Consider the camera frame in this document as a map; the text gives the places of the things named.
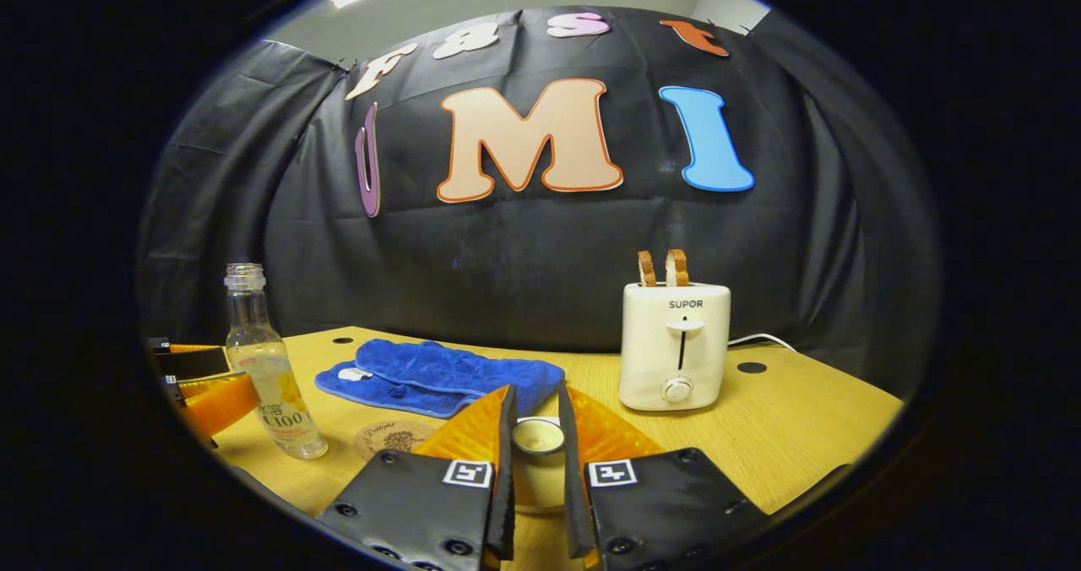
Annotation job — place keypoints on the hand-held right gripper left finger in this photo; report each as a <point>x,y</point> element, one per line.
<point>422,503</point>

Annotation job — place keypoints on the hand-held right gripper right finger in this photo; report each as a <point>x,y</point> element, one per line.
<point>659,503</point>

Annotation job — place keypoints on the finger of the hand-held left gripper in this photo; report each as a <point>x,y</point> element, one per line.
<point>194,364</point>
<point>220,406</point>

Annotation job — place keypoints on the clear water bottle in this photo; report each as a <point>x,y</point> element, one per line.
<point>279,402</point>

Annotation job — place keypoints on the round cork coaster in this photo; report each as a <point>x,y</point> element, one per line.
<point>397,437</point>

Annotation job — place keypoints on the cream teacup lid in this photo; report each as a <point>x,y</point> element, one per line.
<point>538,437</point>

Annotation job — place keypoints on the blue towel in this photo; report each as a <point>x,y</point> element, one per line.
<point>439,372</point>

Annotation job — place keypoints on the cream toaster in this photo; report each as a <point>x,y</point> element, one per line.
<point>676,351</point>

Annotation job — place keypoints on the toasted bread slice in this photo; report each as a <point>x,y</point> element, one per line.
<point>647,269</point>
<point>676,267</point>

